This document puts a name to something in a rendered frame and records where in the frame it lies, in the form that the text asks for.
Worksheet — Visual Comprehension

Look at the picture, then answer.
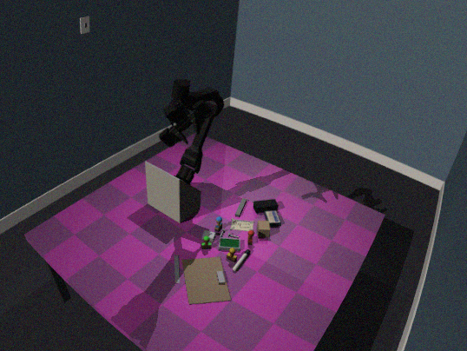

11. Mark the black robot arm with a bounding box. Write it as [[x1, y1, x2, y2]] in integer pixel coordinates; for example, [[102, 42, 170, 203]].
[[163, 79, 224, 185]]

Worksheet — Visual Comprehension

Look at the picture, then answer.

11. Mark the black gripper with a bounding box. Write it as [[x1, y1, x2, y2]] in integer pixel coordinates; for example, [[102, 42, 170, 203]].
[[159, 100, 212, 148]]

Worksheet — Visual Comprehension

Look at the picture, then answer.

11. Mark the light grey flat bar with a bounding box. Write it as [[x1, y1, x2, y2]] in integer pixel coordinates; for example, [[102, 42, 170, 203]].
[[174, 255, 181, 283]]

